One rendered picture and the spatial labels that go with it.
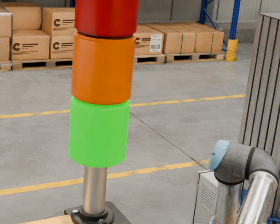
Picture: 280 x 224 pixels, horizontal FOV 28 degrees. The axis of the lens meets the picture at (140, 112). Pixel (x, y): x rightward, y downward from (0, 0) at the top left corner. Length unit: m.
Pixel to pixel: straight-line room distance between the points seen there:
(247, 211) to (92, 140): 1.32
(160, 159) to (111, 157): 5.33
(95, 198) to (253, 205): 1.30
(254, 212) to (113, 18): 1.37
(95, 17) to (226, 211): 1.74
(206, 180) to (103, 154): 2.20
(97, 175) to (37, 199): 4.41
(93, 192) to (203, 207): 2.23
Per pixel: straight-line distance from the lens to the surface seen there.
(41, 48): 8.67
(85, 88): 0.44
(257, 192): 1.81
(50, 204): 4.82
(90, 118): 0.45
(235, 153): 1.91
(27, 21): 9.02
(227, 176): 1.95
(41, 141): 6.05
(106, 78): 0.44
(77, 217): 0.51
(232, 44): 10.22
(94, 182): 0.49
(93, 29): 0.43
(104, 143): 0.46
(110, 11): 0.42
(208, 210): 2.67
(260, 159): 1.90
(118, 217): 0.52
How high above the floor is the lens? 2.36
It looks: 19 degrees down
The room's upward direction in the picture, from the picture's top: 5 degrees clockwise
